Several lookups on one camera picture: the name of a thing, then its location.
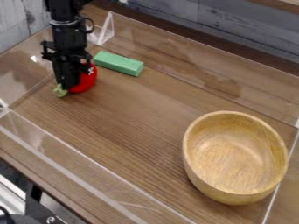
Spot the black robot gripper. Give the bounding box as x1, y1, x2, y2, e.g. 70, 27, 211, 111
42, 16, 95, 90

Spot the red plush strawberry toy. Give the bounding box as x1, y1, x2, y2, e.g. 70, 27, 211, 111
54, 65, 98, 97

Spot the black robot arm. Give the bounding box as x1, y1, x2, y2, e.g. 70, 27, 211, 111
42, 0, 95, 91

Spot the green rectangular block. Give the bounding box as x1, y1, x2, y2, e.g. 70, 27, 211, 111
94, 51, 145, 77

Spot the black metal table clamp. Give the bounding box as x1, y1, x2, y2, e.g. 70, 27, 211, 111
25, 185, 67, 224

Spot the wooden bowl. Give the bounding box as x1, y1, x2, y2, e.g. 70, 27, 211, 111
182, 110, 289, 205

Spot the clear acrylic tray wall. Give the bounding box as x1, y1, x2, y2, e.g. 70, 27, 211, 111
0, 105, 195, 224

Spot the black cable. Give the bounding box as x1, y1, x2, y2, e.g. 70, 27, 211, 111
0, 207, 15, 224

